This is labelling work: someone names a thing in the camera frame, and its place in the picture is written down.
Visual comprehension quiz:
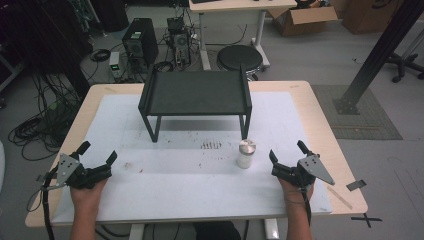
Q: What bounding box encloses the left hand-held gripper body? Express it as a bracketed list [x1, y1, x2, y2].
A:
[54, 152, 113, 191]

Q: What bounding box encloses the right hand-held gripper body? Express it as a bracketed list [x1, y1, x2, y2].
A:
[271, 153, 336, 189]

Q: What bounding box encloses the black metal shelf rack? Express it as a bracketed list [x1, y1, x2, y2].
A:
[137, 64, 253, 144]

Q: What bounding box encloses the person's right hand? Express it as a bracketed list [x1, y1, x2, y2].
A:
[277, 177, 315, 205]

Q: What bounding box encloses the person's left hand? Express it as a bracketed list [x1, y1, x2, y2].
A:
[69, 177, 109, 210]

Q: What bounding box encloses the wooden table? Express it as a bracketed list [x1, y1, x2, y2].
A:
[24, 80, 369, 229]

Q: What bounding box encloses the clear plastic strip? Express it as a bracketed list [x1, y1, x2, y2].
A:
[326, 185, 354, 211]

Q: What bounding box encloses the black tape strip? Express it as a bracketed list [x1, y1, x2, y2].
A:
[345, 179, 368, 192]

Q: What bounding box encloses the grey floor mat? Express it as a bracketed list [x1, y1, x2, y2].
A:
[311, 84, 404, 141]

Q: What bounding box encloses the black tape cross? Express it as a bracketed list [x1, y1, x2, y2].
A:
[350, 212, 384, 229]

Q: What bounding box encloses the white table mat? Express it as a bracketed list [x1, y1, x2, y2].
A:
[51, 91, 334, 225]

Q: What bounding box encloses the white power supply unit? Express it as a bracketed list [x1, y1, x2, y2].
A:
[108, 51, 122, 82]

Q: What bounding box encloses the person's dark clothing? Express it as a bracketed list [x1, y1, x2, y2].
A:
[194, 220, 242, 240]

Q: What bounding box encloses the black round stool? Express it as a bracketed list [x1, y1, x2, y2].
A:
[216, 44, 265, 82]

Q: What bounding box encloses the black curtain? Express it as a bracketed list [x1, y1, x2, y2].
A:
[0, 0, 96, 99]

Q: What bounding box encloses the black computer tower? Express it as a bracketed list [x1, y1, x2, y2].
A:
[121, 17, 160, 73]

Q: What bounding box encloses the open cardboard box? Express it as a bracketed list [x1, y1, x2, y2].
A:
[267, 2, 339, 38]

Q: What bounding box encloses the black office chair base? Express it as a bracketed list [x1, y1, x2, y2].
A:
[385, 49, 424, 84]

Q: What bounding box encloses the open computer case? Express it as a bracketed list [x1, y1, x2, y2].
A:
[166, 16, 193, 70]

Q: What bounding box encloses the closed cardboard box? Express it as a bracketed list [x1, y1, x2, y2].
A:
[342, 0, 406, 35]

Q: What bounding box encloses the white-legged wooden desk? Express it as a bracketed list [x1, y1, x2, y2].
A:
[188, 0, 298, 71]

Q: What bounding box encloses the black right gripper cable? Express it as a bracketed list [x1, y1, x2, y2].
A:
[299, 187, 313, 228]

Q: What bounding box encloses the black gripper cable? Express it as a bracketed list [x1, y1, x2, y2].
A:
[299, 187, 313, 228]
[26, 165, 58, 240]

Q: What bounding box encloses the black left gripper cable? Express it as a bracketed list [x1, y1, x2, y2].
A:
[26, 165, 58, 240]

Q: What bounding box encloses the bundle of black floor cables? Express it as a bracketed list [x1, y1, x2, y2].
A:
[7, 71, 83, 162]

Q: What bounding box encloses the coiled black cable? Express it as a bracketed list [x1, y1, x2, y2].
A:
[89, 48, 112, 63]

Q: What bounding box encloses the black metal post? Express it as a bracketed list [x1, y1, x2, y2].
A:
[332, 0, 424, 116]

